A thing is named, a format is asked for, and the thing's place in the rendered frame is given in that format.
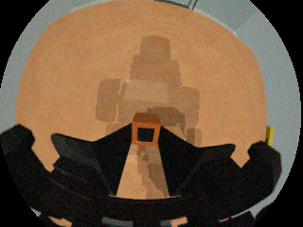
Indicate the orange block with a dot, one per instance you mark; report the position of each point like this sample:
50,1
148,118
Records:
146,128

